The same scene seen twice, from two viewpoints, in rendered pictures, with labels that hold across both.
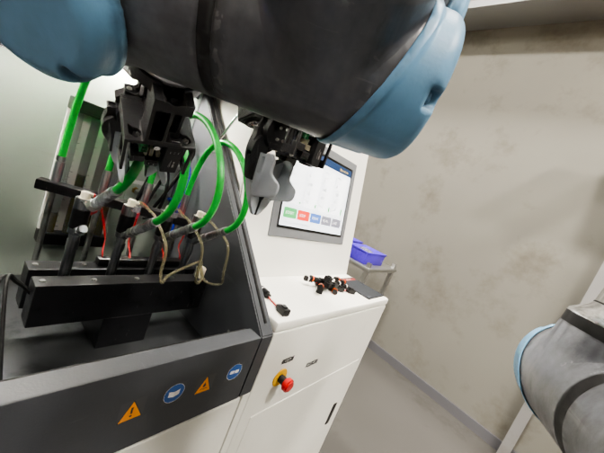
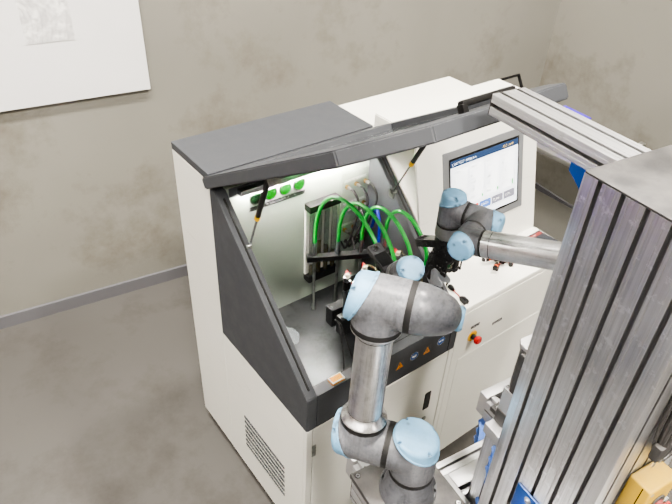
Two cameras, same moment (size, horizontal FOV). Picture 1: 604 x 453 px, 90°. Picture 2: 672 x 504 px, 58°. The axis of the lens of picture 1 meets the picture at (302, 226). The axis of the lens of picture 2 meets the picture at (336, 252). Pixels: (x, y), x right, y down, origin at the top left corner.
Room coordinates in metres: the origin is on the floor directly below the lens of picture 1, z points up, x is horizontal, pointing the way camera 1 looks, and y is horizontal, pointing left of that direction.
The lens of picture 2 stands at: (-1.13, -0.01, 2.49)
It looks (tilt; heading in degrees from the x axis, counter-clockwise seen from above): 36 degrees down; 15
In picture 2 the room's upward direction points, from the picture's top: 3 degrees clockwise
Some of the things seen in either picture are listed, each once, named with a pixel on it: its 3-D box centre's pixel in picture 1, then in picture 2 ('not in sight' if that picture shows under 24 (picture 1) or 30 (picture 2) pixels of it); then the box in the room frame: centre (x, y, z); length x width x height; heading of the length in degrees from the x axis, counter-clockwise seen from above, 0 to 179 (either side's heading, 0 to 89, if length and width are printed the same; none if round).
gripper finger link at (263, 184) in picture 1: (264, 186); (436, 280); (0.42, 0.07, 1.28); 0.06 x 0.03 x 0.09; 54
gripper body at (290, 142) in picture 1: (300, 118); (445, 253); (0.43, 0.06, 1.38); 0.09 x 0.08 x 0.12; 54
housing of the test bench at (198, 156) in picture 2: not in sight; (341, 262); (1.08, 0.55, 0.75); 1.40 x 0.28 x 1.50; 144
